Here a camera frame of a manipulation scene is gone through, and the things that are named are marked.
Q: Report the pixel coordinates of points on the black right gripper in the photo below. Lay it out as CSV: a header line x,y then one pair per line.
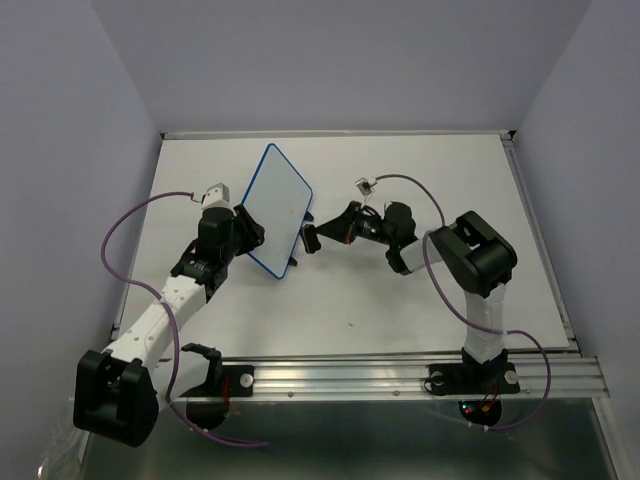
x,y
340,228

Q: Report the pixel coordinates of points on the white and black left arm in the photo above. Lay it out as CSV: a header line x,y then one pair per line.
x,y
115,396

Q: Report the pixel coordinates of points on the metal wire whiteboard stand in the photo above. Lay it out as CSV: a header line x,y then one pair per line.
x,y
292,262

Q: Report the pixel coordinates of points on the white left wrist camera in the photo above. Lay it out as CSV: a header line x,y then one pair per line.
x,y
216,196

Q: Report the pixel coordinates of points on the white table edge rail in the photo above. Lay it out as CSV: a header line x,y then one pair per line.
x,y
279,134

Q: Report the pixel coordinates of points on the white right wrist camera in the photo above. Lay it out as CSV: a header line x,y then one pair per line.
x,y
366,187

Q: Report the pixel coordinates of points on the black whiteboard eraser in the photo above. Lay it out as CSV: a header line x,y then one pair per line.
x,y
310,239

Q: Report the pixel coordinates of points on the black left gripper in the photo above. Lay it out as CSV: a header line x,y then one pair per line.
x,y
253,232

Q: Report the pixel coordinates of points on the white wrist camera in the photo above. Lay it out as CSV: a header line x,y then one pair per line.
x,y
216,196
366,187

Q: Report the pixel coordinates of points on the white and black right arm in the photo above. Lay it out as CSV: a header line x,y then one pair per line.
x,y
478,258

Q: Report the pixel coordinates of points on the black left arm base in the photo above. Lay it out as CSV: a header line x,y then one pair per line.
x,y
209,383

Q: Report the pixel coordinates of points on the blue-edged small whiteboard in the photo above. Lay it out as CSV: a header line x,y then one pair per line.
x,y
278,198

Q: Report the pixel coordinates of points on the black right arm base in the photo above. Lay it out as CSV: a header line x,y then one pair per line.
x,y
480,385

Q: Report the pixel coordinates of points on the aluminium front mounting rail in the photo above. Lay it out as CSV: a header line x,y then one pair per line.
x,y
390,378

